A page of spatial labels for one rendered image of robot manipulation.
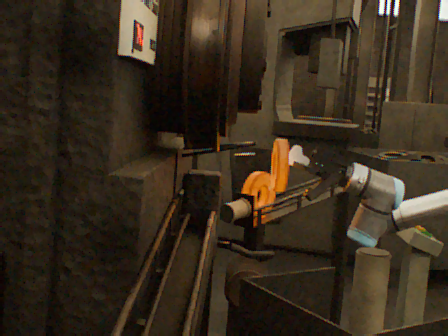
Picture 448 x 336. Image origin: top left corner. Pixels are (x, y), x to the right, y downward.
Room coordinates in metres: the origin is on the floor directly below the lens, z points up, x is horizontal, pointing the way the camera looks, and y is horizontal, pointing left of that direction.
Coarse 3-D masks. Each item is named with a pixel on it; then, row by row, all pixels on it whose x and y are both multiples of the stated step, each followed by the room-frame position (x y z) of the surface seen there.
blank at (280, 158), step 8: (280, 144) 1.72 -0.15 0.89; (280, 152) 1.70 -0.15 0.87; (288, 152) 1.70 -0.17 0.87; (272, 160) 1.81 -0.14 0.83; (280, 160) 1.69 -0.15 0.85; (288, 160) 1.69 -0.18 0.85; (272, 168) 1.80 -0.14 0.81; (280, 168) 1.68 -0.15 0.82; (288, 168) 1.69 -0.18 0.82; (272, 176) 1.78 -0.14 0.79; (280, 176) 1.69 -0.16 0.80; (272, 184) 1.77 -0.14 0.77; (280, 184) 1.70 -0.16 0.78
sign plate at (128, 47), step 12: (132, 0) 0.96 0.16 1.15; (144, 0) 1.05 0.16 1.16; (156, 0) 1.18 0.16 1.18; (120, 12) 0.96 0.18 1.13; (132, 12) 0.96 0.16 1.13; (144, 12) 1.06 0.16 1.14; (156, 12) 1.20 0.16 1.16; (120, 24) 0.96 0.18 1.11; (132, 24) 0.96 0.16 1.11; (144, 24) 1.07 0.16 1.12; (156, 24) 1.21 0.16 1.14; (120, 36) 0.96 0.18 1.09; (132, 36) 0.97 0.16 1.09; (144, 36) 1.08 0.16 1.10; (120, 48) 0.96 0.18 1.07; (132, 48) 0.97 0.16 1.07; (144, 48) 1.09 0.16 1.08; (144, 60) 1.10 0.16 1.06
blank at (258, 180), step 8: (248, 176) 1.89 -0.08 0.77; (256, 176) 1.88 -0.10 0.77; (264, 176) 1.91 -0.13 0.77; (248, 184) 1.86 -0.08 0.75; (256, 184) 1.87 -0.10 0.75; (264, 184) 1.91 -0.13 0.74; (248, 192) 1.85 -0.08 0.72; (256, 192) 1.87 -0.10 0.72; (264, 192) 1.94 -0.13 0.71; (272, 192) 1.95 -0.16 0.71; (256, 200) 1.88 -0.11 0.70; (264, 200) 1.93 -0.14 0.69; (272, 200) 1.95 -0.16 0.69; (264, 216) 1.92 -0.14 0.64
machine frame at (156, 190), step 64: (0, 0) 0.95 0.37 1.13; (64, 0) 0.94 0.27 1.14; (0, 64) 0.95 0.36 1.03; (64, 64) 0.95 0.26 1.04; (128, 64) 1.05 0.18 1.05; (0, 128) 0.95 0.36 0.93; (64, 128) 0.95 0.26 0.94; (128, 128) 1.09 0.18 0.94; (0, 192) 0.95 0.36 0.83; (64, 192) 0.95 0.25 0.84; (128, 192) 0.95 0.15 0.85; (0, 256) 0.94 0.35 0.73; (64, 256) 0.95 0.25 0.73; (128, 256) 0.95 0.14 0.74; (0, 320) 0.95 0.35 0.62; (64, 320) 0.95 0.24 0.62; (128, 320) 0.95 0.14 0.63
